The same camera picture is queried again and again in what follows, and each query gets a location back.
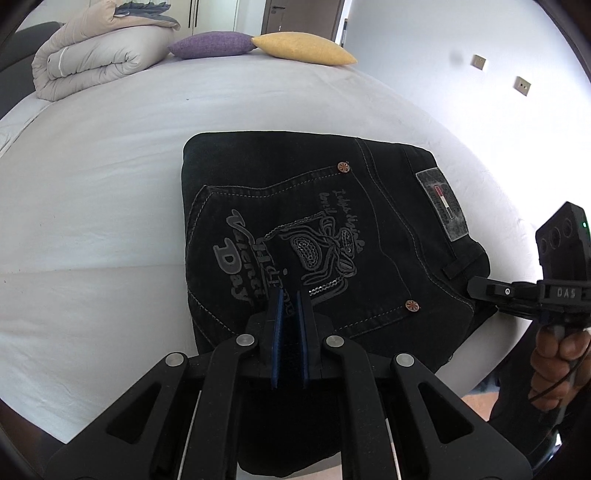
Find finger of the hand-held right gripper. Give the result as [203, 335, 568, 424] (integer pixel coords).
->
[466, 275, 542, 320]

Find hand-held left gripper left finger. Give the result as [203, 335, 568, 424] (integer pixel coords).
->
[45, 288, 286, 480]

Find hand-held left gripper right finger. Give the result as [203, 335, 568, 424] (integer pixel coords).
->
[295, 290, 532, 480]

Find black denim pants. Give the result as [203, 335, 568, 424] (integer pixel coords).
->
[180, 132, 499, 477]

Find person's right hand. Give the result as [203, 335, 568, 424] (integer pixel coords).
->
[529, 325, 591, 415]

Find person's dark clothing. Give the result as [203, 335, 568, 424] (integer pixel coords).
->
[487, 383, 573, 472]

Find bed with white sheet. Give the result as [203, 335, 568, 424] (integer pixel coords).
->
[0, 54, 546, 446]

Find yellow pillow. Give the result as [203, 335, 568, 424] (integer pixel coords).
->
[250, 31, 358, 65]

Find purple pillow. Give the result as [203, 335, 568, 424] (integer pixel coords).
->
[167, 31, 257, 60]

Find brown wooden door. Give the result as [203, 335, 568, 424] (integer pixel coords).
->
[261, 0, 347, 47]

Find white wardrobe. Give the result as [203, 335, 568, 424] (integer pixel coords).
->
[175, 0, 241, 34]

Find folded beige duvet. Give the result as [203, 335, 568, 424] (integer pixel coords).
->
[32, 0, 181, 102]

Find grey blue folded cloth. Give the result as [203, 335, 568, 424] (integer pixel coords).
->
[113, 0, 182, 29]

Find dark grey headboard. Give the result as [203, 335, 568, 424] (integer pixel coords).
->
[0, 22, 61, 120]

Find thin black cable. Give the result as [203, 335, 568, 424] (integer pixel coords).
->
[527, 329, 591, 403]

